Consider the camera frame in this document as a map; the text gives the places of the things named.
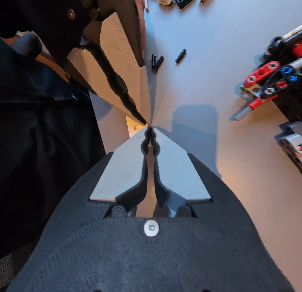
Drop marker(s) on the small black connector pin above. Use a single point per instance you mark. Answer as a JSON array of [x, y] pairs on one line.
[[181, 56], [153, 60], [160, 61]]

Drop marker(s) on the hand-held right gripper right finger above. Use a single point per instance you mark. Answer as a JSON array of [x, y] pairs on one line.
[[181, 176]]

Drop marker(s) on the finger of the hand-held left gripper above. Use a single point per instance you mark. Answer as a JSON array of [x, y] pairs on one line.
[[89, 70], [120, 49]]

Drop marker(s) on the partly built toy car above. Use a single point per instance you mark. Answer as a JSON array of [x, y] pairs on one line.
[[278, 84]]

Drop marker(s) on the grey desk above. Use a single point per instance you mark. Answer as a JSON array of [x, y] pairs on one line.
[[212, 49]]

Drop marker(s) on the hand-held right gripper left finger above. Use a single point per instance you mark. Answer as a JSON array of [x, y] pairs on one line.
[[120, 176]]

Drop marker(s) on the person's left forearm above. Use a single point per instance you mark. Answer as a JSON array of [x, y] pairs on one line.
[[21, 9]]

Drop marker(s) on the white long toy panel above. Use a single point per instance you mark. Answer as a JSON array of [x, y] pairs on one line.
[[132, 130]]

